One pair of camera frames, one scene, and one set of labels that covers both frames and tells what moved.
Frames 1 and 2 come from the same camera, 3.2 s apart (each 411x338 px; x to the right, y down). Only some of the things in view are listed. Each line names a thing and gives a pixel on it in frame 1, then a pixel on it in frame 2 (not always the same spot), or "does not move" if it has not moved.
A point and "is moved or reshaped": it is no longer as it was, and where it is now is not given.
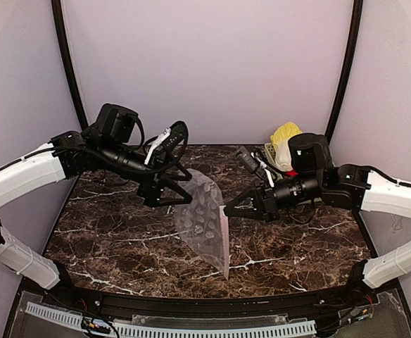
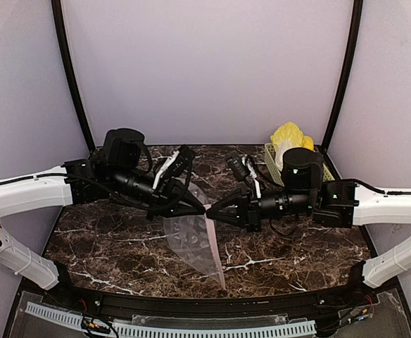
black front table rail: (92, 296) does not move
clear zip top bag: (203, 221) is moved or reshaped
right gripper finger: (244, 211) -> (232, 220)
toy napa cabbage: (280, 140) does not move
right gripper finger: (247, 199) -> (225, 204)
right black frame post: (357, 11) does not move
